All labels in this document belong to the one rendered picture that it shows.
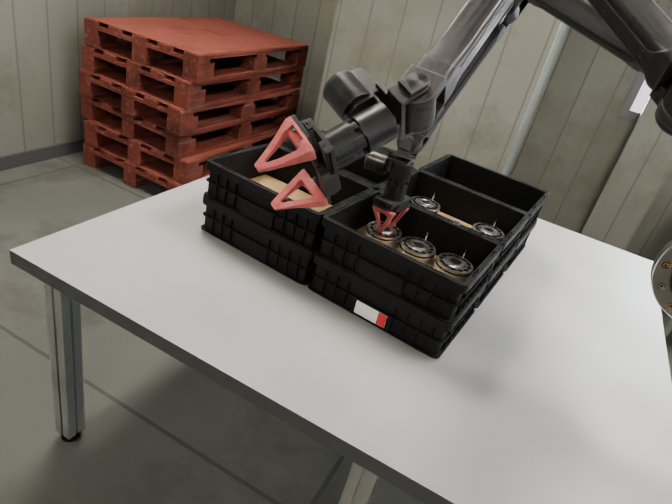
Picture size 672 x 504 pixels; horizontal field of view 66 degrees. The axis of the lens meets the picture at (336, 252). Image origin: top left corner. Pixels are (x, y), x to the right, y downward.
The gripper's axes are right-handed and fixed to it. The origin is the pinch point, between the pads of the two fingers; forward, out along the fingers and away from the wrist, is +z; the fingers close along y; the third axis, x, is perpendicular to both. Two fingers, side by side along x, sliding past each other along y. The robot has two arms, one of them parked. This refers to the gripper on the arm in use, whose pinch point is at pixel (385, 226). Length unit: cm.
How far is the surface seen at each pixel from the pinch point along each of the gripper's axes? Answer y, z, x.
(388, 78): -162, -8, -109
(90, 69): -48, 20, -239
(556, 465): 24, 19, 65
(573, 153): -265, 19, -13
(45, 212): 3, 83, -196
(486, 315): -13.8, 17.7, 31.8
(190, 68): -64, 2, -170
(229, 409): 17, 86, -33
